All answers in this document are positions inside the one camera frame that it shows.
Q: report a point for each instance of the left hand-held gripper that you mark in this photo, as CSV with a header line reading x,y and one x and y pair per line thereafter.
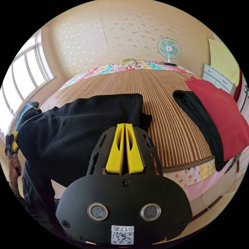
x,y
8,143

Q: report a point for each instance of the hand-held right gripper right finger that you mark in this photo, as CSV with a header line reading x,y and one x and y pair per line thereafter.
x,y
134,157

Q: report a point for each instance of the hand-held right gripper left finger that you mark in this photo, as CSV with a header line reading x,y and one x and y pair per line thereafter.
x,y
115,155

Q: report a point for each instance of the black shirt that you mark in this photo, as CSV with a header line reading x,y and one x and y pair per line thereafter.
x,y
74,128

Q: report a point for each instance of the person's left forearm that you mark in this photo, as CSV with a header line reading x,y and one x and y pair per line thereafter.
x,y
14,186

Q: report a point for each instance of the person's left hand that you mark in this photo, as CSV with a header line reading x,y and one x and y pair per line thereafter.
x,y
11,165

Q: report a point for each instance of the bed with woven mat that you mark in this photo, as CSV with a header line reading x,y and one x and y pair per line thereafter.
x,y
171,120

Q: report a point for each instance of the person's body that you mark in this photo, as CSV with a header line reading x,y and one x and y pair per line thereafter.
x,y
39,194

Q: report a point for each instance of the window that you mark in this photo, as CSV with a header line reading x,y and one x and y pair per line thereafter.
x,y
29,74

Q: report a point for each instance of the pile of clothes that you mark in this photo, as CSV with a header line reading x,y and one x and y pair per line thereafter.
x,y
217,116

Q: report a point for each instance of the green table fan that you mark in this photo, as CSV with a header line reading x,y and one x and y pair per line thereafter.
x,y
168,48

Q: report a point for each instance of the white cupboard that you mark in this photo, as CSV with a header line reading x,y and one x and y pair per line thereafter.
x,y
217,77

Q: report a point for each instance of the yellow cloth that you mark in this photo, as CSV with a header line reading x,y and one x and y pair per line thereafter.
x,y
223,58

